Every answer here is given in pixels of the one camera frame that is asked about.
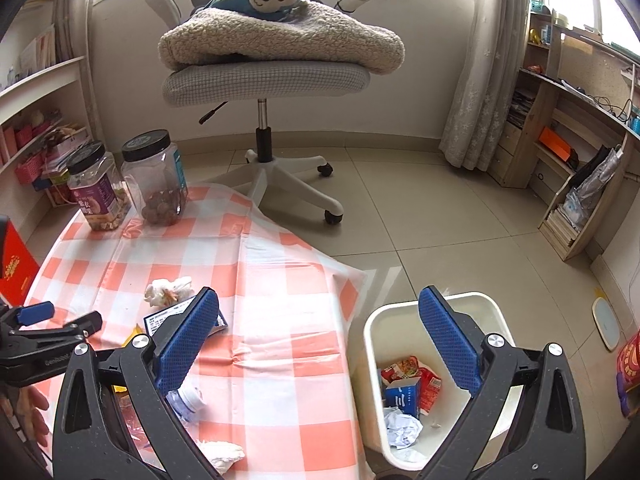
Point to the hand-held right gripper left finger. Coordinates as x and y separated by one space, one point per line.
187 340

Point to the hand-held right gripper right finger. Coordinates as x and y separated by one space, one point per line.
447 345

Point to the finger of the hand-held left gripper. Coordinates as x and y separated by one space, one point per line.
75 325
35 311

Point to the red snack bag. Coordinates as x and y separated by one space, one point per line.
407 367

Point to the blue milk carton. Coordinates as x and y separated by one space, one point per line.
402 397

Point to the white trash bin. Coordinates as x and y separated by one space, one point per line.
380 330

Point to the white paper ball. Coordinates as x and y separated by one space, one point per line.
402 430

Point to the person's left hand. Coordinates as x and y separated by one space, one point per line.
32 405

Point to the flat grey labelled box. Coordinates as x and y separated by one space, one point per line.
165 317

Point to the red gift box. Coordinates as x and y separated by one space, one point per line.
17 265

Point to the small crumpled tissue wad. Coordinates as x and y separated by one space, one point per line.
167 290

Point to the crushed clear plastic bottle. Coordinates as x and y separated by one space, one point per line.
187 402

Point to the orange white checked tablecloth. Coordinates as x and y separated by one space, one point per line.
280 310

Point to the long crumpled tissue wad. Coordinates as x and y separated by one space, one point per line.
220 452

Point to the purple label nut jar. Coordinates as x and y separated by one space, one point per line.
97 195

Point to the pink storage basket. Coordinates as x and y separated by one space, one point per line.
30 170

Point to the pile of papers and bags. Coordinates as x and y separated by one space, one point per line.
65 155

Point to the white bathroom scale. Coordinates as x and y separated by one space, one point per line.
607 322

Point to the clear jar with dark nuts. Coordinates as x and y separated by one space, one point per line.
155 180

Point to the red patterned bag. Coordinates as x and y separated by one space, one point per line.
631 370

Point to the folded grey umbrella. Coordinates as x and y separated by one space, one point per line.
595 175

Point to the orange flat box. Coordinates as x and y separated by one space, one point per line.
555 142

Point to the white bookshelf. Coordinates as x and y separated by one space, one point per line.
50 75

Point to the beige curtain beside wooden desk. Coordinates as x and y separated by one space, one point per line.
480 85

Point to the wooden desk shelf unit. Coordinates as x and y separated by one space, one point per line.
555 105

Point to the grey office chair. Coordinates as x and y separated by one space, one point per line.
265 80

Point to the beige curtain beside bookshelf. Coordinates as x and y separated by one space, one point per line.
75 20

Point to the beige fleece blanket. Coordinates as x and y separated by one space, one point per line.
280 40

